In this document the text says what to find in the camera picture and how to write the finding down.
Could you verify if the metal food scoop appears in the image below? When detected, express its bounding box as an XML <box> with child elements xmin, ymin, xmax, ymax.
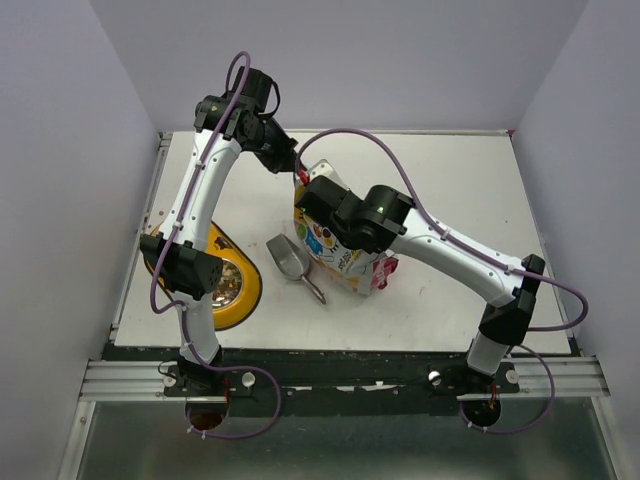
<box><xmin>266</xmin><ymin>234</ymin><xmax>327</xmax><ymax>305</ymax></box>

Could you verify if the pet food bag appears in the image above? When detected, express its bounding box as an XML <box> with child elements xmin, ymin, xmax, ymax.
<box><xmin>293</xmin><ymin>207</ymin><xmax>399</xmax><ymax>296</ymax></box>

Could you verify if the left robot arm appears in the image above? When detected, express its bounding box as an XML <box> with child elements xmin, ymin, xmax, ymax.
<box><xmin>140</xmin><ymin>67</ymin><xmax>297</xmax><ymax>395</ymax></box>

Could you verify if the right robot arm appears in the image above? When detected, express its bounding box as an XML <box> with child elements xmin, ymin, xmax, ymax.
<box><xmin>295</xmin><ymin>161</ymin><xmax>545</xmax><ymax>392</ymax></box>

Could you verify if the yellow double pet bowl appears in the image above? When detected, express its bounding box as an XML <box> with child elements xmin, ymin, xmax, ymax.
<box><xmin>156</xmin><ymin>222</ymin><xmax>263</xmax><ymax>331</ymax></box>

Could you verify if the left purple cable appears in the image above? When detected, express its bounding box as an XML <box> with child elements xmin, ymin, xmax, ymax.
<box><xmin>151</xmin><ymin>50</ymin><xmax>284</xmax><ymax>442</ymax></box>

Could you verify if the purple cable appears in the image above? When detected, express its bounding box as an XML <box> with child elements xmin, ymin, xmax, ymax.
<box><xmin>151</xmin><ymin>50</ymin><xmax>284</xmax><ymax>442</ymax></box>
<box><xmin>294</xmin><ymin>127</ymin><xmax>590</xmax><ymax>435</ymax></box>

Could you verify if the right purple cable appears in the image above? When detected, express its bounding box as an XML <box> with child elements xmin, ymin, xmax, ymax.
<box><xmin>294</xmin><ymin>127</ymin><xmax>590</xmax><ymax>435</ymax></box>

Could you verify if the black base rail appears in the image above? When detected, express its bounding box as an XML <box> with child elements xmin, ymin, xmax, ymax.
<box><xmin>158</xmin><ymin>348</ymin><xmax>520</xmax><ymax>418</ymax></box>

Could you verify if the aluminium frame rail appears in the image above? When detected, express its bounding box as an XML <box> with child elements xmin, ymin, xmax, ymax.
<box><xmin>79</xmin><ymin>361</ymin><xmax>225</xmax><ymax>404</ymax></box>

